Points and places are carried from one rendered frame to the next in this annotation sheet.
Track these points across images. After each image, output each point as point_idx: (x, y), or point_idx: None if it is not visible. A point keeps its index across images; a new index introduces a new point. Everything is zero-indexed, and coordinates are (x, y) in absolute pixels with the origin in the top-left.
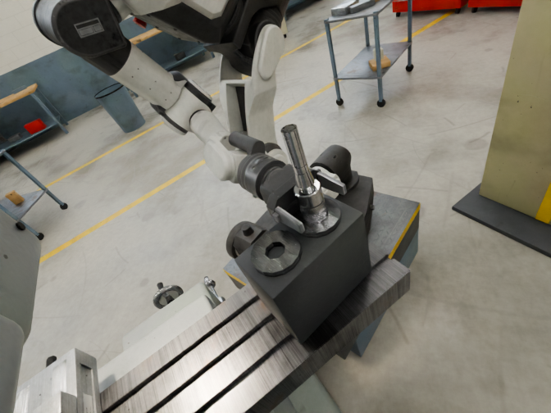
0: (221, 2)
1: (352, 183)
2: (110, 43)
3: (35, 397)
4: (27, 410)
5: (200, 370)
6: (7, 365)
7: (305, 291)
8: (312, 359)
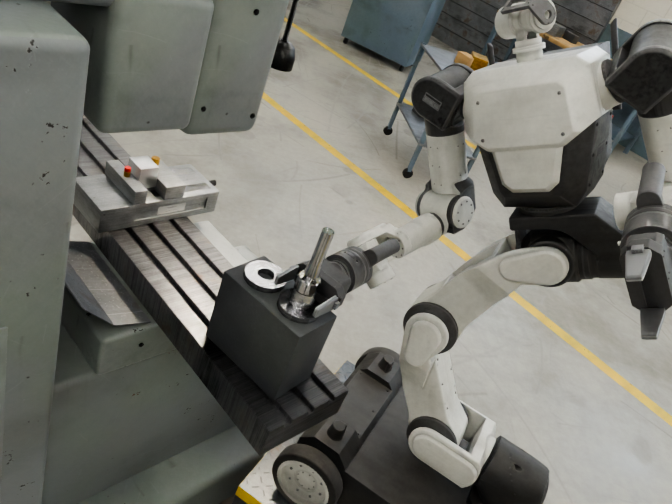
0: (519, 185)
1: None
2: (433, 119)
3: (185, 177)
4: (177, 175)
5: (194, 272)
6: (169, 123)
7: (235, 304)
8: (193, 345)
